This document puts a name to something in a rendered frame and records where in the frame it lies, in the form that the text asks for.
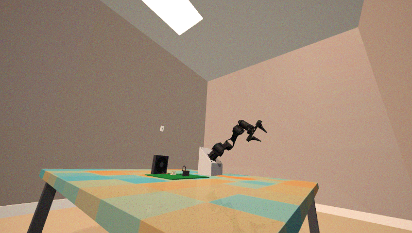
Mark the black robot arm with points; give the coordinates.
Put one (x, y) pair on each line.
(219, 148)

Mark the green circuit board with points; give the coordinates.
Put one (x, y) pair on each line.
(174, 176)

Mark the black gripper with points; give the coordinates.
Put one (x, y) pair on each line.
(258, 124)

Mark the black square cooling fan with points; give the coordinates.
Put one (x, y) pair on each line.
(160, 164)

